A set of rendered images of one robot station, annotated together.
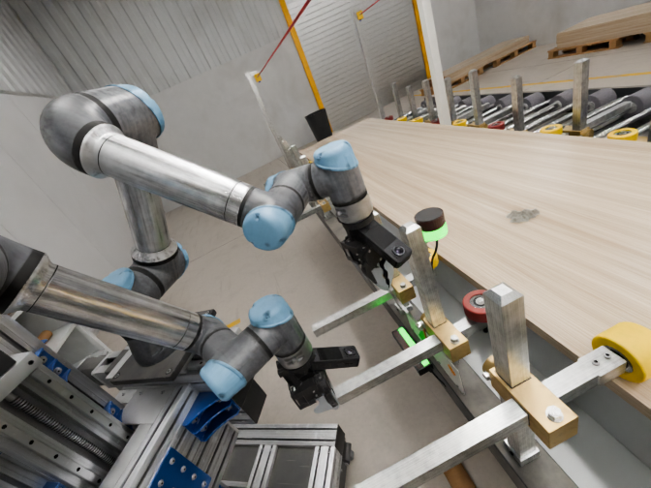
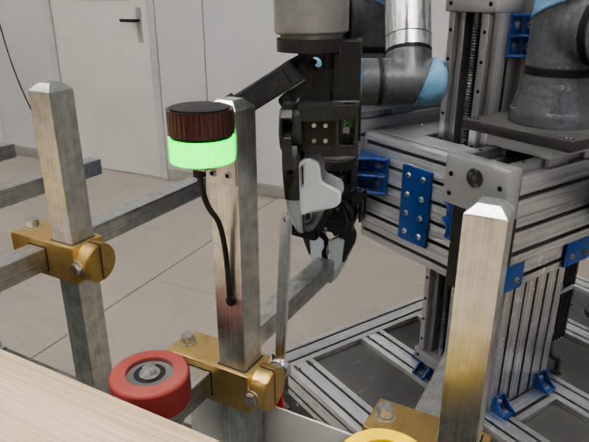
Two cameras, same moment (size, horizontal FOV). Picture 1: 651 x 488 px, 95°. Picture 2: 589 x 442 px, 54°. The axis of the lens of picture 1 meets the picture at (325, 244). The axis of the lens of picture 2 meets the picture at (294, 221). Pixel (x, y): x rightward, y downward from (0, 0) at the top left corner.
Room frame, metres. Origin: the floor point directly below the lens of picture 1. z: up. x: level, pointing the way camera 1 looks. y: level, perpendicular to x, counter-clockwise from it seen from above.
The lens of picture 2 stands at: (0.88, -0.61, 1.27)
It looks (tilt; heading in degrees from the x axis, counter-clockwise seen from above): 22 degrees down; 122
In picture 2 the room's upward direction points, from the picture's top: straight up
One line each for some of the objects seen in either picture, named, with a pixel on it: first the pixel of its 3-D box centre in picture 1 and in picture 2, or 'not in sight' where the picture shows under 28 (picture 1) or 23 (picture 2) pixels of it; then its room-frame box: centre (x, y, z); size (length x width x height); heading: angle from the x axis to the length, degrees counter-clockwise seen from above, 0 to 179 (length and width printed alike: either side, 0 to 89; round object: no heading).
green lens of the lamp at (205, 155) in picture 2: (431, 228); (202, 147); (0.53, -0.22, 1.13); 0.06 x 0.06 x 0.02
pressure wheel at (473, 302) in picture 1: (482, 316); (153, 413); (0.50, -0.28, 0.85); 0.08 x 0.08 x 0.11
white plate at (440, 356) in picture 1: (430, 346); (275, 438); (0.56, -0.15, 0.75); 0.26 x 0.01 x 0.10; 4
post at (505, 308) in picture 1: (513, 389); (78, 269); (0.28, -0.19, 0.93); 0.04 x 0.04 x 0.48; 4
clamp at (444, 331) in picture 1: (444, 332); (223, 373); (0.51, -0.18, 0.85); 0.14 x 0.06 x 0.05; 4
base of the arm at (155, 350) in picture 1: (153, 331); (555, 94); (0.71, 0.53, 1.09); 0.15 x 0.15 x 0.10
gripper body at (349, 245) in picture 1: (362, 237); (318, 97); (0.57, -0.08, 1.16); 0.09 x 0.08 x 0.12; 24
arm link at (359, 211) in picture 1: (352, 207); (311, 16); (0.56, -0.08, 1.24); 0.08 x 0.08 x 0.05
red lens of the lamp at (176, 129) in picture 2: (429, 219); (200, 120); (0.53, -0.22, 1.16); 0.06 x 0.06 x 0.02
